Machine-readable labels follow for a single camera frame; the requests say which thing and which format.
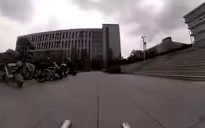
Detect dark tree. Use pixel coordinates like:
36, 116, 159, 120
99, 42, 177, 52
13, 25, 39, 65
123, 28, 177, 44
15, 36, 36, 63

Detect low building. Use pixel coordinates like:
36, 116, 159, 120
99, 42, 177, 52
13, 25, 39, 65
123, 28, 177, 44
145, 36, 193, 58

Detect grey paved path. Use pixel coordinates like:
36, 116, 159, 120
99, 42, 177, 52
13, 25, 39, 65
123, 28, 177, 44
0, 70, 205, 128

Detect tall pale building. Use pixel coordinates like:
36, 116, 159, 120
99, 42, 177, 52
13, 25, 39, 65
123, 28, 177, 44
182, 0, 205, 50

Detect dark bush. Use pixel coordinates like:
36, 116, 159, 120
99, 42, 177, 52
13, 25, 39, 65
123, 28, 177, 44
105, 64, 123, 75

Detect wide concrete stairs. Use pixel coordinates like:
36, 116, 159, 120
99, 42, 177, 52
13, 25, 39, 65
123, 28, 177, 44
120, 44, 205, 83

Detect row of parked bikes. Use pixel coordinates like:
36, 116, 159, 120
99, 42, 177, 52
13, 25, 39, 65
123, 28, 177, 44
0, 57, 78, 89

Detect robot's own part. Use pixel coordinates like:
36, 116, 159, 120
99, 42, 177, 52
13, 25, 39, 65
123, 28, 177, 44
60, 119, 72, 128
121, 121, 132, 128

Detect large wide building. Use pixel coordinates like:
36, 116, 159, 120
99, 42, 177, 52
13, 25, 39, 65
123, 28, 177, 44
15, 23, 122, 71

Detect lamp pole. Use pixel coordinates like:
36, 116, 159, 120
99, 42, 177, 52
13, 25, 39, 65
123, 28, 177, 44
140, 35, 147, 64

